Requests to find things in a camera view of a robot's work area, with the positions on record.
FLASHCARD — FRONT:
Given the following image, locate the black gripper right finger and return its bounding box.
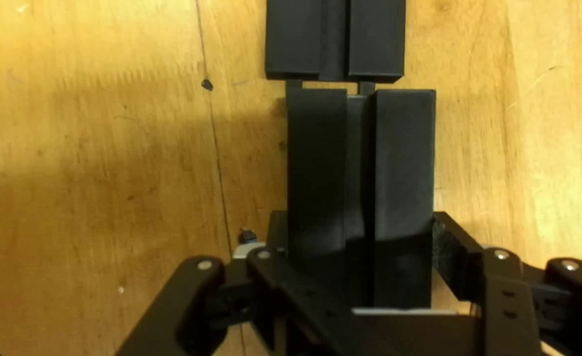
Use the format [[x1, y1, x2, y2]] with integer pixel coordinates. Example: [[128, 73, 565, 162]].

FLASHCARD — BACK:
[[432, 212, 582, 356]]

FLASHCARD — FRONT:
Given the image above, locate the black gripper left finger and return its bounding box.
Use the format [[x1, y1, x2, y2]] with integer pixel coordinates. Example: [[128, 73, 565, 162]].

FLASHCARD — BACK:
[[116, 247, 399, 356]]

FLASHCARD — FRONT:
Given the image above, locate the black track piece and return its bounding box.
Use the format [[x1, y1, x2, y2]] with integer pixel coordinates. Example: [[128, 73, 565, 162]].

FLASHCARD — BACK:
[[288, 83, 436, 309], [266, 0, 407, 83]]

